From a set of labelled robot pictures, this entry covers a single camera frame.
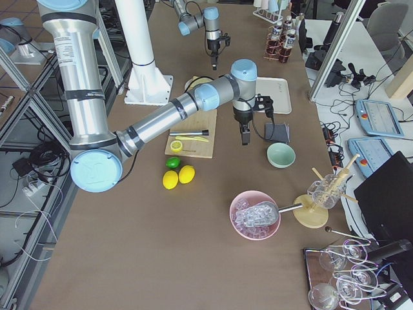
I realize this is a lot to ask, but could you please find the wine glass two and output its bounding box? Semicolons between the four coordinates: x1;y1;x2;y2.
336;275;363;305

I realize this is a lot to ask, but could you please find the white cup rack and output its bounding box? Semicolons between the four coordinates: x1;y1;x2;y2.
252;0;290;24

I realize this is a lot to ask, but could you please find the whole lemon two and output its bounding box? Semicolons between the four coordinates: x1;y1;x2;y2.
162;170;179;190

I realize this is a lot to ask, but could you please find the yellow plastic knife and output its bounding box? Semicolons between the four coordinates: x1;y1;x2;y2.
175;136;209;143

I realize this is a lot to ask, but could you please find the wine glass one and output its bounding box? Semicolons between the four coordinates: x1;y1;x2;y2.
308;283;339;310

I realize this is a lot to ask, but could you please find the metal ice scoop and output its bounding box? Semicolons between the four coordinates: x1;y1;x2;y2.
235;201;303;227

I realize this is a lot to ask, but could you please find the cream rabbit tray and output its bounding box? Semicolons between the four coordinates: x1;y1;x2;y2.
256;77;292;114

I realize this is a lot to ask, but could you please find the wooden mug tree stand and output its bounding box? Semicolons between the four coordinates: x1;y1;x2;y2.
293;153;360;229

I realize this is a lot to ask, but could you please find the blue teach pendant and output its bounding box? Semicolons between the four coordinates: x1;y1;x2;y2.
355;99;405;138
347;136;394;178

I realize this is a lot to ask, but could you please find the copper wire bottle rack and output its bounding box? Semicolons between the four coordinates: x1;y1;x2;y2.
264;35;286;61

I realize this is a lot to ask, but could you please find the green spread bread slice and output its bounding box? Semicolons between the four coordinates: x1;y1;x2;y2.
188;77;212;90

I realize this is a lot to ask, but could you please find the blue teach pendant near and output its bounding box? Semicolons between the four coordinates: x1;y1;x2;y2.
347;136;394;178

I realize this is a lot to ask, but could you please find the tea bottle one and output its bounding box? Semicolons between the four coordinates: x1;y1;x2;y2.
268;21;283;47

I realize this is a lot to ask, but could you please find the white round plate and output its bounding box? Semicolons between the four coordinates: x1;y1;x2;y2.
184;76;216;93

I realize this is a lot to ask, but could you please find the mint green bowl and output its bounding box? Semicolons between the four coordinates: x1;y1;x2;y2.
267;143;296;169

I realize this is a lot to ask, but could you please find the grey office chair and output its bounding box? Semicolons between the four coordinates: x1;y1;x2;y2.
367;3;408;59

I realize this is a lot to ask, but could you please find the wine glass three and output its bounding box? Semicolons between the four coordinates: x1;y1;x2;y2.
343;239;367;264

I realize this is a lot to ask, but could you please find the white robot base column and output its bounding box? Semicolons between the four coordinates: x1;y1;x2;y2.
116;0;173;106

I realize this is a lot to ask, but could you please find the whole lemon one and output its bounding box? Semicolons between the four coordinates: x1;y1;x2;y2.
178;165;196;184

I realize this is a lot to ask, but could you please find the aluminium frame post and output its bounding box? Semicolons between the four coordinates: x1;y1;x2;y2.
305;0;365;102

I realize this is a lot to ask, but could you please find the wine glass rack tray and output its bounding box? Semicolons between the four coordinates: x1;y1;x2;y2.
304;248;387;309

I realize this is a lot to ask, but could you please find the green lime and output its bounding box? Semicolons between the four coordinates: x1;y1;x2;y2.
166;156;181;169

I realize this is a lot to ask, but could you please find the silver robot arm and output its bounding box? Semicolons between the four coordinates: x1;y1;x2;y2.
38;1;274;192
161;0;231;71

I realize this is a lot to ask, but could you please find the blue teach pendant far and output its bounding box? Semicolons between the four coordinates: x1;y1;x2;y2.
355;99;405;138

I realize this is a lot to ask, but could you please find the tea bottle two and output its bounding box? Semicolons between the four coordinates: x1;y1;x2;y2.
282;15;293;35

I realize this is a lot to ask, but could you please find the wooden cutting board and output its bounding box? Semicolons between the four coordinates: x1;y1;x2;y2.
165;110;217;159

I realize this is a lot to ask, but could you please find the black monitor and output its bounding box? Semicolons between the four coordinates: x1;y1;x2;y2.
354;151;412;241

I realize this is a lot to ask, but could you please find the grey folded cloth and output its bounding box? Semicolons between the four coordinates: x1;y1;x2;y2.
265;123;290;144

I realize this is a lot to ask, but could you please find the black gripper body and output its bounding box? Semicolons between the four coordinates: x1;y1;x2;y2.
232;94;274;129
205;32;231;57

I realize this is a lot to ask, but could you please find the pink ice bowl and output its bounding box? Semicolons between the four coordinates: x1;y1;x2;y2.
229;191;281;240

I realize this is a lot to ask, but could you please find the tea bottle three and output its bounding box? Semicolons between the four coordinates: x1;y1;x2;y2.
278;29;296;63

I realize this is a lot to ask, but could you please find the lemon half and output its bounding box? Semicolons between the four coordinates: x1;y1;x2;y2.
170;140;183;152

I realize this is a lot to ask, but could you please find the glass mug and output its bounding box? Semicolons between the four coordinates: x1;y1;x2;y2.
307;174;346;209

